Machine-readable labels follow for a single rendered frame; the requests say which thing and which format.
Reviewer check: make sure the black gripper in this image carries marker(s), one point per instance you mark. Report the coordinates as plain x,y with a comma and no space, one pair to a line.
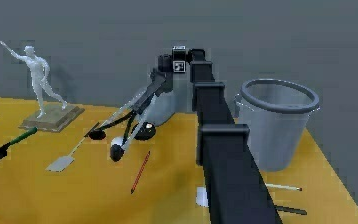
163,81

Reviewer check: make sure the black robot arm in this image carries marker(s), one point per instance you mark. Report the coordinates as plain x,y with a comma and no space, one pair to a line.
230,166

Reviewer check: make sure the white round ball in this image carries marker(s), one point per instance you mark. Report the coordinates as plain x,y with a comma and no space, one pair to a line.
116,141

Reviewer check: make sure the black round dish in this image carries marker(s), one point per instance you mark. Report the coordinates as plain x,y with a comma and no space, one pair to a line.
146,132

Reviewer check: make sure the red pencil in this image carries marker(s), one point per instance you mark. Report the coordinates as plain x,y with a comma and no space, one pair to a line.
140,172

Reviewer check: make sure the grey metal spatula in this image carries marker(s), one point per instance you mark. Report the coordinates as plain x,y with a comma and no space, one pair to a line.
60,163

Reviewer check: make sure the grey round pot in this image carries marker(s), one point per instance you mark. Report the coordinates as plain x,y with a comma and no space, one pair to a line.
168,106

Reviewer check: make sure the white figure statue on base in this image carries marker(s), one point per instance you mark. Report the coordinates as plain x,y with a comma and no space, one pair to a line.
38,75

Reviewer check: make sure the grey metal bucket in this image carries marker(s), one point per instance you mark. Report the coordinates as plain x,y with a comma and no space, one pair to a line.
273,133

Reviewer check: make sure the white pencil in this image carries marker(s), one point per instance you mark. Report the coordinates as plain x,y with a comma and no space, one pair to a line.
283,187

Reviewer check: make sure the black pen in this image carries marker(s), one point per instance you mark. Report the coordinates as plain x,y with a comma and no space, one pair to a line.
291,210

